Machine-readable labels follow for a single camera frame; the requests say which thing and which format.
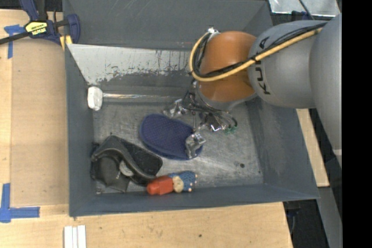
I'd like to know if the white crumpled lump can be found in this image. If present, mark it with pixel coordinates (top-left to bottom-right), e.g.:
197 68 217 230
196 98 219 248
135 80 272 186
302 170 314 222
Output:
87 85 104 112

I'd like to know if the red and blue toy figure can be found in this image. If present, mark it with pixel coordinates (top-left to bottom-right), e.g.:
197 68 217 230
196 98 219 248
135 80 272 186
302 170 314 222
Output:
146 170 199 196

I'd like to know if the grey metal bin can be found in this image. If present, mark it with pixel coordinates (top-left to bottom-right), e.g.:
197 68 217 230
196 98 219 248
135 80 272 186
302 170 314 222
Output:
60 0 321 217

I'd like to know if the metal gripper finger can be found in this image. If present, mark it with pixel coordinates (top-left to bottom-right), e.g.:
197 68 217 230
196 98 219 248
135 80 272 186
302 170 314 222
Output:
185 132 207 160
162 98 188 120

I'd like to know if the dark blue slipper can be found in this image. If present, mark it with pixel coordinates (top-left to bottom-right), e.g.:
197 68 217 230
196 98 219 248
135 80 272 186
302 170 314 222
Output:
138 113 204 161

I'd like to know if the black sandal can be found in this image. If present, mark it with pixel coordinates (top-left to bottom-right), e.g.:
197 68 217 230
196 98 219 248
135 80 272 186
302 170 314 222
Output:
90 135 164 194

